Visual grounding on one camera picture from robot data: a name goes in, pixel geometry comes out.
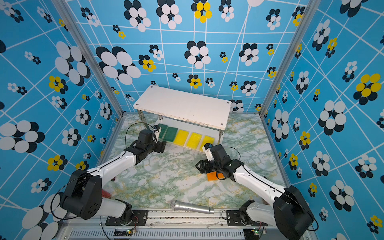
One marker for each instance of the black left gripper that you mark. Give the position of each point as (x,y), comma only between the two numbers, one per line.
(160,146)

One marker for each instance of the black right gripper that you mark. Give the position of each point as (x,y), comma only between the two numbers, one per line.
(204,167)

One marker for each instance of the orange sponge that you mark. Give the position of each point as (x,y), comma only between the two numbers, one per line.
(214,176)

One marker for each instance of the green sponge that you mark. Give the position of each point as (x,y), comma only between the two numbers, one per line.
(162,131)
(170,134)

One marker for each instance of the yellow sponge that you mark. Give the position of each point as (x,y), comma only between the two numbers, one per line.
(181,138)
(194,141)
(207,140)

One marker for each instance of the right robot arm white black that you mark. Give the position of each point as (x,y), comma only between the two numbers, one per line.
(285,207)

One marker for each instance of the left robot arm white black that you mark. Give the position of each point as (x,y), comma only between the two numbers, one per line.
(83,194)

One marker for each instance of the white two-tier shelf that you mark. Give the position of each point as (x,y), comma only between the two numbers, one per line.
(186,111)

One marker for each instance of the silver microphone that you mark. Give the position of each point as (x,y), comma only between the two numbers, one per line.
(176,205)

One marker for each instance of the red soda can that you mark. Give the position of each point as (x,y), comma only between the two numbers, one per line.
(106,194)

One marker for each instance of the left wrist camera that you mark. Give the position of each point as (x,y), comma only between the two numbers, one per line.
(156,129)

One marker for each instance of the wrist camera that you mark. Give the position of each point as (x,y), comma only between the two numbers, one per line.
(156,129)
(207,150)

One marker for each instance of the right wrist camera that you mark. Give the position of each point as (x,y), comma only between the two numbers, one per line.
(207,150)

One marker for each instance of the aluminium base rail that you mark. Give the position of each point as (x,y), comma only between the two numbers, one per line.
(163,224)

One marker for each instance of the aluminium frame post left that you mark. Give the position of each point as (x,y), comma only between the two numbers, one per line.
(78,36)

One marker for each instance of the aluminium frame post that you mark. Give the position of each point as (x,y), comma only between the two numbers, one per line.
(288,57)
(78,36)

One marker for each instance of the aluminium frame post right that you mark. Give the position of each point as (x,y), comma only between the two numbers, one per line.
(288,57)

